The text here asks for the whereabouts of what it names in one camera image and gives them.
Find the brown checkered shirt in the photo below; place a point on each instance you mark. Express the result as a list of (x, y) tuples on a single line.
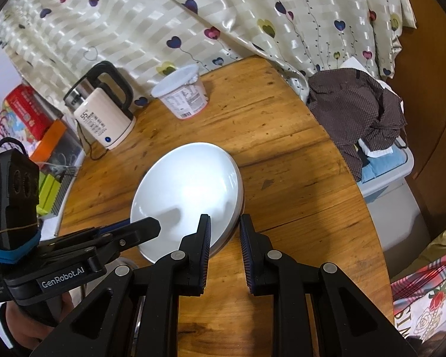
[(349, 119)]

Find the white plastic storage box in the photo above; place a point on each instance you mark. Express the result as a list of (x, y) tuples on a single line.
[(397, 208)]

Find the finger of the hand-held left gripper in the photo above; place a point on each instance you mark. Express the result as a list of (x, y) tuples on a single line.
[(133, 232), (115, 227)]

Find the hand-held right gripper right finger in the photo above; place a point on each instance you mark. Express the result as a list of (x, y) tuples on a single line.
[(246, 253)]

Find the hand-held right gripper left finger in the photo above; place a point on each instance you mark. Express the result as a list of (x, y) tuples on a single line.
[(205, 253)]

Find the blue cloth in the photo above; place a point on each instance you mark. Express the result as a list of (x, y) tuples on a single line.
[(382, 163)]

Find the white electric kettle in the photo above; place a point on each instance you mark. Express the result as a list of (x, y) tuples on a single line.
[(104, 122)]

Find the lime green box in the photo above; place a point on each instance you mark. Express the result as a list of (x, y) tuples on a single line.
[(47, 189)]

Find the person's left hand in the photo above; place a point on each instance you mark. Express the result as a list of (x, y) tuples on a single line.
[(18, 323)]

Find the white bowl blue stripe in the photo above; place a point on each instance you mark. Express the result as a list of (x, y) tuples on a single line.
[(186, 193)]

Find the grey striped box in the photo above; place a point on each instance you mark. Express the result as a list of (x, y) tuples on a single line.
[(65, 189)]

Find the white plastic tub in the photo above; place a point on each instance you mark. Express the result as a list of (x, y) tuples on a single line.
[(186, 100)]

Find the clear plastic container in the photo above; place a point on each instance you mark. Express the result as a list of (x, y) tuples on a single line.
[(65, 154)]

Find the plaid floral cloth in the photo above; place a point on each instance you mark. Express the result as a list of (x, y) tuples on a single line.
[(427, 297)]

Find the orange box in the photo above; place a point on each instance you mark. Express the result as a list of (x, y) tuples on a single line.
[(52, 137)]

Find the red packet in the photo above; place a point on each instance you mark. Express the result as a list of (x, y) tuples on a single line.
[(26, 111)]

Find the heart print curtain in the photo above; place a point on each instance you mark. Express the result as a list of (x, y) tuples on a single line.
[(245, 7)]

